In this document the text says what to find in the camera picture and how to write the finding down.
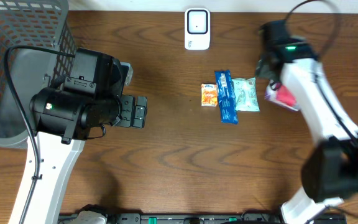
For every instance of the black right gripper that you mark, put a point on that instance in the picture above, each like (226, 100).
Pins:
(263, 69)

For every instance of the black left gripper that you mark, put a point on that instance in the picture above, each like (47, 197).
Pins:
(127, 111)

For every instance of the purple pink tissue pack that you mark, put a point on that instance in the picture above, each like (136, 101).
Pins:
(280, 95)

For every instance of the mint green tissue pack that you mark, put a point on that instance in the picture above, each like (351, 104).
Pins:
(245, 94)

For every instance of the blue Oreo cookie pack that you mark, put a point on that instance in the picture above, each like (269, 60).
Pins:
(226, 97)

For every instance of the orange tissue pack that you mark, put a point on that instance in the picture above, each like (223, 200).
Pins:
(209, 95)

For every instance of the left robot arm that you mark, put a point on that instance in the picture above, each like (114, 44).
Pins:
(59, 120)

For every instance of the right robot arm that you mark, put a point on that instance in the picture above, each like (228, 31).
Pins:
(330, 175)

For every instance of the grey plastic mesh basket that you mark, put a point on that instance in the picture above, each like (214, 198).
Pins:
(40, 30)

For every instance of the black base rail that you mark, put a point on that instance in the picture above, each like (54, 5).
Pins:
(95, 214)

